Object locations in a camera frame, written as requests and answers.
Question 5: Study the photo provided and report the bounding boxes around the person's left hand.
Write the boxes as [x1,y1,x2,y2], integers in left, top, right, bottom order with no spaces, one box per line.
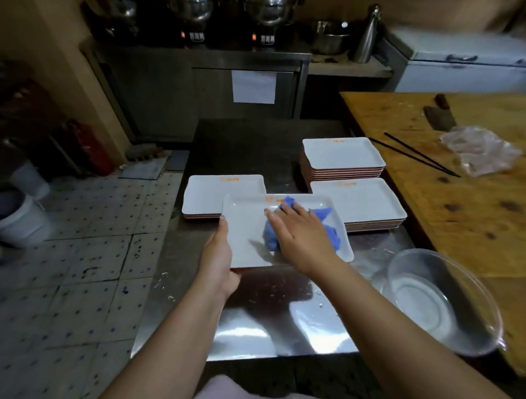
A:
[197,215,241,299]

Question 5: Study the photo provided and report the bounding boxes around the person's right hand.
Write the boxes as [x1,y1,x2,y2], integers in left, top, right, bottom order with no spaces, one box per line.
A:
[264,201,342,281]

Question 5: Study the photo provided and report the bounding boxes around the blue cloth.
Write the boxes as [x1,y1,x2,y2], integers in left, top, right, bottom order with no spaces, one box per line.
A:
[262,196,342,252]

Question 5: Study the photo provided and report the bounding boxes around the stack of white plates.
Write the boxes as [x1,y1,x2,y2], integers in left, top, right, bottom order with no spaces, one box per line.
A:
[310,177,408,234]
[299,136,386,192]

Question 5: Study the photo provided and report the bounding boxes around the steel work table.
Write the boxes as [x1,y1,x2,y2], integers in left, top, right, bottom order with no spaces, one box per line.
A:
[130,119,453,399]

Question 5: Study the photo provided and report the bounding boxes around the person's left forearm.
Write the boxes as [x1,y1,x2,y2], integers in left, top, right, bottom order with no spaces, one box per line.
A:
[100,283,227,399]

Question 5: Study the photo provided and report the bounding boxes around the person's right forearm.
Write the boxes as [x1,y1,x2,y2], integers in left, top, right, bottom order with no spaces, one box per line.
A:
[316,259,510,399]

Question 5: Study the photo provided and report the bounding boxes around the dark grey tile piece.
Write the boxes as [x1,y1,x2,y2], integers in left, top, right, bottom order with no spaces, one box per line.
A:
[164,150,191,172]

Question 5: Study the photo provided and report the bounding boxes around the loose light floor tile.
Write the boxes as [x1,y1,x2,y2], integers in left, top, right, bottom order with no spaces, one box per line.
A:
[119,156,169,180]

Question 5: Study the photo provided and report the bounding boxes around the grey brick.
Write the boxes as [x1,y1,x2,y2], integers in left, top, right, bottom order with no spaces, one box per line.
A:
[125,142,165,161]

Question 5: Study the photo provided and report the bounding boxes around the black chopstick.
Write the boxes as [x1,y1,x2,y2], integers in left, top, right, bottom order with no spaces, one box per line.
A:
[368,138,459,178]
[384,132,461,178]

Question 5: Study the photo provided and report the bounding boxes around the clear glass bowl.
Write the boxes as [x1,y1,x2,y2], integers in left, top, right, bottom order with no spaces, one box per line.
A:
[380,248,506,357]

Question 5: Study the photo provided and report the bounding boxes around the wooden table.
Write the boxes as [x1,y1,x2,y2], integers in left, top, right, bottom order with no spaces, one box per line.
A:
[340,91,526,377]

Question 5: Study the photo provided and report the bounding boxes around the white paper sheet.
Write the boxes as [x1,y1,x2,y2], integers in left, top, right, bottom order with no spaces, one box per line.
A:
[231,70,277,105]

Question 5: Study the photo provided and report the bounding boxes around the red fire extinguisher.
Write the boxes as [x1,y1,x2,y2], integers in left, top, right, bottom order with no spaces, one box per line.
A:
[67,119,116,176]

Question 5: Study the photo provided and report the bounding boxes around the beige side counter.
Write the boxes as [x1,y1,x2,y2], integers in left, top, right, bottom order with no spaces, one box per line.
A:
[308,53,393,79]

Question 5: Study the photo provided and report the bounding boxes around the stainless steel cabinet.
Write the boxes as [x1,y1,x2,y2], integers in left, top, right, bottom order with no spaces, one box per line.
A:
[80,39,312,143]

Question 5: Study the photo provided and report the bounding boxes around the crumpled clear plastic bag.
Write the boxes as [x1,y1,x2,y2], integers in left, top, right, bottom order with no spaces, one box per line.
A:
[439,126,523,178]

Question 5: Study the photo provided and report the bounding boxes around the white plastic bucket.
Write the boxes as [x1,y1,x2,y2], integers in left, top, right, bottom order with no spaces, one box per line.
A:
[8,160,50,200]
[0,189,52,247]

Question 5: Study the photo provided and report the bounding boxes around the steel basin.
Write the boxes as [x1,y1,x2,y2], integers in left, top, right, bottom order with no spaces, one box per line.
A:
[308,20,354,56]

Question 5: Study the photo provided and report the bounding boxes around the black induction cooker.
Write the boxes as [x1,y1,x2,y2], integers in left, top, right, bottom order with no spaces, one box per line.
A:
[180,24,206,44]
[105,20,140,40]
[250,26,277,47]

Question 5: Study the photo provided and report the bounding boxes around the steel jug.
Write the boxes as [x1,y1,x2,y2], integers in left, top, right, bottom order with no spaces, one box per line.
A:
[351,4,382,65]

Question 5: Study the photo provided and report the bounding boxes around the white chest freezer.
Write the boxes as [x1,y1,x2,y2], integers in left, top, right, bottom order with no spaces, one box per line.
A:
[374,26,526,94]

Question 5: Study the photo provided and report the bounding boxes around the dark storage rack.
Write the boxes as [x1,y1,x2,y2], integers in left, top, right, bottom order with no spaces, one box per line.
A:
[0,61,71,181]

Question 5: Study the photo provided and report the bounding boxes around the steel cleaver with dark handle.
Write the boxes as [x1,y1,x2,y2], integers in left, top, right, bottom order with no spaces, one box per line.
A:
[423,93,458,132]

